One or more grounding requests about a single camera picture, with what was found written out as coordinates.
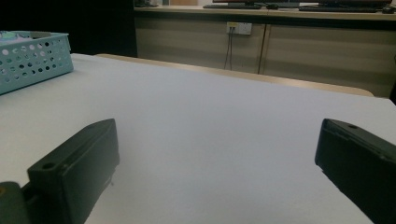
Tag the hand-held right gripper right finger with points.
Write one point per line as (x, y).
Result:
(358, 161)

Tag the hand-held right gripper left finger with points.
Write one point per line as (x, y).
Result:
(77, 168)

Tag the light blue perforated plastic basket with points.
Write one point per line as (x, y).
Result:
(31, 62)

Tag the white table cover sheet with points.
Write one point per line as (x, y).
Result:
(199, 124)

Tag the long beige desk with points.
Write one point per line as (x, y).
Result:
(280, 46)

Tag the black computer keyboard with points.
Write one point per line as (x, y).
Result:
(337, 9)
(232, 6)

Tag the black computer mouse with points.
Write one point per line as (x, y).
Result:
(272, 6)
(388, 10)

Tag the white wall power socket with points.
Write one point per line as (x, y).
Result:
(239, 28)

